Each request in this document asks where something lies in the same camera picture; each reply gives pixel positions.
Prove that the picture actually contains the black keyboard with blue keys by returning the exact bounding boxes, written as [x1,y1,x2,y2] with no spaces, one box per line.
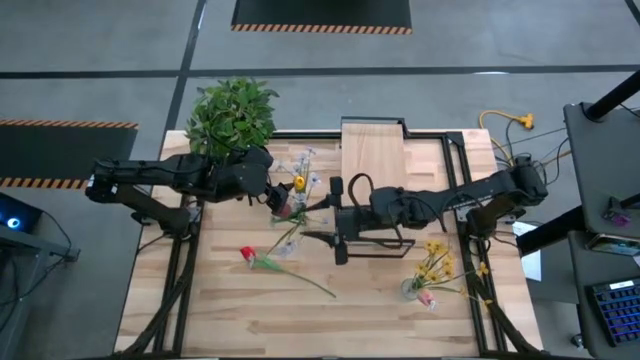
[587,278,640,348]

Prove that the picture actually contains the glass vase mixed flowers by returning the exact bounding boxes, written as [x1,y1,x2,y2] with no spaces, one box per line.
[268,143,326,259]

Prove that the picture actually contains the white paper sheet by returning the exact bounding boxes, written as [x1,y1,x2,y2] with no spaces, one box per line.
[512,221,543,282]

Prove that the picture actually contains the black desk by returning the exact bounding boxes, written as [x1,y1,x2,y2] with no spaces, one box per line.
[563,101,640,241]

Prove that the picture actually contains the black hazard-striped floor mat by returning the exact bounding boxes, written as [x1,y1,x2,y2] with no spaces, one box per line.
[0,118,140,191]
[230,0,414,36]

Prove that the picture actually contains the potted green plant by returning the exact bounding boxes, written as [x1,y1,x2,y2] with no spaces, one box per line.
[184,76,281,169]

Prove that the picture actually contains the black aluminium base frame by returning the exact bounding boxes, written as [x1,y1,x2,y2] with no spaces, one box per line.
[113,149,214,357]
[439,130,544,357]

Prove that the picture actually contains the computer tower with blue light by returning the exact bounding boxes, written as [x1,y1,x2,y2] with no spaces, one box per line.
[0,192,45,235]

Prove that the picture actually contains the light pink artificial tulip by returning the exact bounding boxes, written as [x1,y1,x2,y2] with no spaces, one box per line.
[417,287,440,312]

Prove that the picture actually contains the yellow extension cable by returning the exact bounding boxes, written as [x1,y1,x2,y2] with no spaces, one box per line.
[478,109,536,169]

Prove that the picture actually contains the dark red artificial tulip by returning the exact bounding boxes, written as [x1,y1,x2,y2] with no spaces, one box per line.
[273,199,295,220]

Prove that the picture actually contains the smooth clear glass vase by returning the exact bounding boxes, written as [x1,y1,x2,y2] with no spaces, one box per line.
[285,189,310,221]

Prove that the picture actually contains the wooden shelf with black frame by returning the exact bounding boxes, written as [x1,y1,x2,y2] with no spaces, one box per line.
[340,117,417,260]

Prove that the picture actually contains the small ribbed glass vase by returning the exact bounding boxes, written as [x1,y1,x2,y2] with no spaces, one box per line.
[400,277,421,301]

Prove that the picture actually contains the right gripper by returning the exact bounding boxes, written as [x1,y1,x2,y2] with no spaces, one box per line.
[299,175,375,267]

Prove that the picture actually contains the yellow artificial flower bunch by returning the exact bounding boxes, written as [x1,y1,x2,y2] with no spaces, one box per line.
[407,238,495,314]

